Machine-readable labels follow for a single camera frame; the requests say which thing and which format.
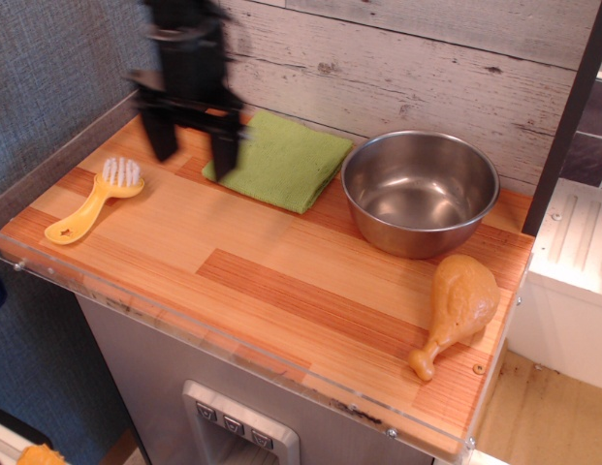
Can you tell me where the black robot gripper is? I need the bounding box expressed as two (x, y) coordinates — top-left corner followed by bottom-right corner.
(129, 28), (242, 181)

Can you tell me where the yellow brush with white bristles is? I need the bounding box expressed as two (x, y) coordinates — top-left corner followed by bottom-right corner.
(45, 157), (144, 245)

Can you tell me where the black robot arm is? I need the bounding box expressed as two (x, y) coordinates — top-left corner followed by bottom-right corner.
(128, 1), (243, 181)

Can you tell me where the green rag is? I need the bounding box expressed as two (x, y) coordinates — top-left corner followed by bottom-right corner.
(219, 110), (353, 214)

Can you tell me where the clear acrylic edge guard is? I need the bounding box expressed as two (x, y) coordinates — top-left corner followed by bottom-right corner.
(0, 100), (480, 463)

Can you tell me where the stainless steel bowl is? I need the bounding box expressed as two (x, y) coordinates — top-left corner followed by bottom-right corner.
(340, 130), (500, 259)

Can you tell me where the grey toy fridge cabinet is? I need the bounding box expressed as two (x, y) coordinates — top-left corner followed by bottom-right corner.
(79, 297), (433, 464)

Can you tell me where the silver dispenser panel with buttons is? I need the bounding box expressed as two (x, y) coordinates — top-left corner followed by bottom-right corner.
(182, 380), (301, 464)

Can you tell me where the plastic toy chicken drumstick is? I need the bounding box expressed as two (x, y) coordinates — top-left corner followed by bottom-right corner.
(408, 255), (500, 382)

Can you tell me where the orange toy at corner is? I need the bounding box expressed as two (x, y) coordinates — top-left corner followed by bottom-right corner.
(16, 444), (67, 465)

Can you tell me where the white toy sink unit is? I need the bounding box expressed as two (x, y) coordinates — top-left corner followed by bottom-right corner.
(506, 71), (602, 393)

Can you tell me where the dark vertical post right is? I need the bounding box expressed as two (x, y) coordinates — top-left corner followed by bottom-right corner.
(521, 1), (602, 236)

